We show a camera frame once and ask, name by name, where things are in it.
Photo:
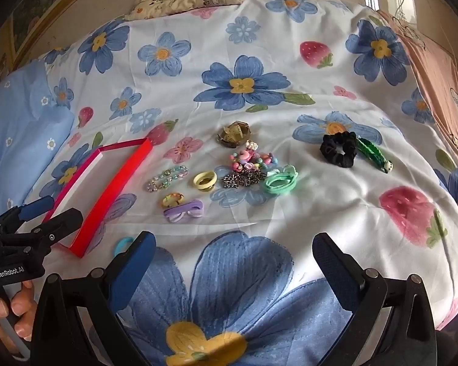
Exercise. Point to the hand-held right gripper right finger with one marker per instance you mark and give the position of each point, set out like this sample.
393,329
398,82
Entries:
328,261

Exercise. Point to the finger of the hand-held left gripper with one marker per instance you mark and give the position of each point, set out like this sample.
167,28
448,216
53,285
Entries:
61,223
38,206

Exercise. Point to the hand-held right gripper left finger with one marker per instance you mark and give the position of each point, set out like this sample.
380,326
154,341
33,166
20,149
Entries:
137,261

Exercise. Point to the red shallow box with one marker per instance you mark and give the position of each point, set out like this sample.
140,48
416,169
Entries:
110,198

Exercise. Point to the purple bow hair clip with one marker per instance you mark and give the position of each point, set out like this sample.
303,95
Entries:
175,213

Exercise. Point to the pink heart hair clip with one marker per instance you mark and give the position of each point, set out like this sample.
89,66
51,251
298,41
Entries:
237,166

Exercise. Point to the pastel flower hair clip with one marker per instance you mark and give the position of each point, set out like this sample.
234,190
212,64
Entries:
252,146

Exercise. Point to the person's left hand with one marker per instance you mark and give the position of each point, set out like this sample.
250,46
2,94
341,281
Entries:
23,301

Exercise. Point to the light blue pillow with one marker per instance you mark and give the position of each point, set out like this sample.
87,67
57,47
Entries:
19,129

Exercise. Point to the black scrunchie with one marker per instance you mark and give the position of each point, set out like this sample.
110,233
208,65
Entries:
328,148

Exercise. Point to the green hair clip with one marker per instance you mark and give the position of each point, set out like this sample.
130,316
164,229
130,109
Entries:
370,150

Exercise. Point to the brown hair claw clip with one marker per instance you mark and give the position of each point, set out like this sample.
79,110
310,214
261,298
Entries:
232,133

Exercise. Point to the floral printed bedsheet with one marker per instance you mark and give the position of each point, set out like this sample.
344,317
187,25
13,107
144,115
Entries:
290,84

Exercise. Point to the wooden framed picture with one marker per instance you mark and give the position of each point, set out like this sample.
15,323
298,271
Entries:
45,11

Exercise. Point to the pink printed blanket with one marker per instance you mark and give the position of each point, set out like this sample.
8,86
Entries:
439,76

